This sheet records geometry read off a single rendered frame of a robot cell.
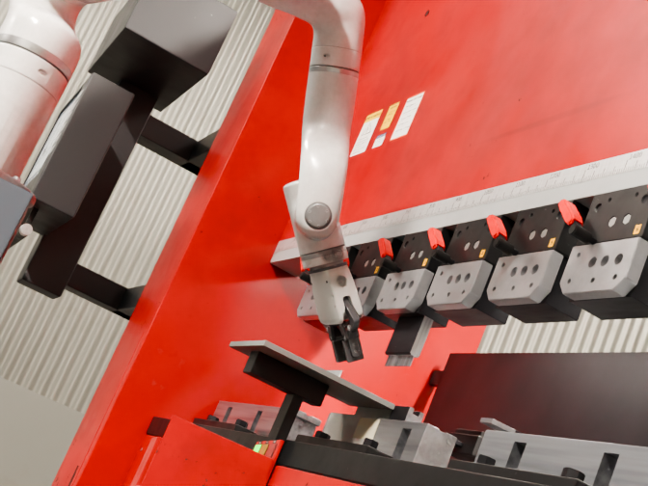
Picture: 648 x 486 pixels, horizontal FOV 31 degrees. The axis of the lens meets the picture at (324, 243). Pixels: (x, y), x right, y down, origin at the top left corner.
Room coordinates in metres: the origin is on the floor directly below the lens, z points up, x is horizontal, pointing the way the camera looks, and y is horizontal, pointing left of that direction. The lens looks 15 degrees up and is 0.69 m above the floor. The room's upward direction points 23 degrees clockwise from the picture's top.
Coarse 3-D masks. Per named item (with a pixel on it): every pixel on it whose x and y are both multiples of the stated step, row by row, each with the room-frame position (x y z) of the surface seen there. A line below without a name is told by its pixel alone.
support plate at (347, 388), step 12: (240, 348) 2.04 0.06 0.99; (252, 348) 1.99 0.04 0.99; (264, 348) 1.93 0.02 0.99; (276, 348) 1.91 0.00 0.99; (288, 360) 1.94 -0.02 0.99; (300, 360) 1.93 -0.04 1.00; (312, 372) 1.96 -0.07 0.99; (324, 372) 1.94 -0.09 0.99; (336, 384) 1.98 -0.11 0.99; (348, 384) 1.96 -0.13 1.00; (336, 396) 2.12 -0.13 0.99; (348, 396) 2.06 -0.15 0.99; (360, 396) 2.00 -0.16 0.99; (372, 396) 1.98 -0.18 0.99; (384, 408) 2.02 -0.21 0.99
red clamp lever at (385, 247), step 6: (384, 240) 2.15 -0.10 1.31; (384, 246) 2.14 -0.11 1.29; (390, 246) 2.15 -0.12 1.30; (384, 252) 2.12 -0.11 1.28; (390, 252) 2.13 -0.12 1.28; (384, 258) 2.10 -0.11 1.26; (390, 258) 2.12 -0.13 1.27; (384, 264) 2.10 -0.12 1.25; (390, 264) 2.10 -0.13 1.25; (396, 264) 2.11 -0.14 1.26; (390, 270) 2.11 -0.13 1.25; (396, 270) 2.11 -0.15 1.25
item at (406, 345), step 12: (396, 324) 2.13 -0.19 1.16; (408, 324) 2.08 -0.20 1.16; (420, 324) 2.03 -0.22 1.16; (396, 336) 2.11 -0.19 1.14; (408, 336) 2.06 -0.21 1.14; (420, 336) 2.03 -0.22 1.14; (396, 348) 2.09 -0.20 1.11; (408, 348) 2.04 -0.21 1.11; (420, 348) 2.04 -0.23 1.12; (396, 360) 2.09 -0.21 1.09; (408, 360) 2.05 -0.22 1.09
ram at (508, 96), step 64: (448, 0) 2.44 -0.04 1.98; (512, 0) 2.12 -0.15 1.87; (576, 0) 1.87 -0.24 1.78; (640, 0) 1.67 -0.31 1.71; (384, 64) 2.68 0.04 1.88; (448, 64) 2.30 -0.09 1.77; (512, 64) 2.01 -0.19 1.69; (576, 64) 1.79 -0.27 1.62; (640, 64) 1.60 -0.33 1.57; (448, 128) 2.17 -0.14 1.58; (512, 128) 1.92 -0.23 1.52; (576, 128) 1.71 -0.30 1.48; (640, 128) 1.55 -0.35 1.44; (384, 192) 2.35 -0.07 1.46; (448, 192) 2.06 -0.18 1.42; (576, 192) 1.65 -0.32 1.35
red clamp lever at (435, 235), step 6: (432, 228) 1.97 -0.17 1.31; (432, 234) 1.96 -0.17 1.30; (438, 234) 1.96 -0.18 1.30; (432, 240) 1.95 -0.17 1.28; (438, 240) 1.94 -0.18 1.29; (432, 246) 1.94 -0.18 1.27; (438, 246) 1.93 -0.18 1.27; (444, 246) 1.94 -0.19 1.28; (432, 252) 1.92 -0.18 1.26; (438, 252) 1.91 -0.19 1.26; (444, 252) 1.91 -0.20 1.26; (438, 258) 1.91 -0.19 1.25; (444, 258) 1.91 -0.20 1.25; (450, 258) 1.92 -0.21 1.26; (450, 264) 1.93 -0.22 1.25
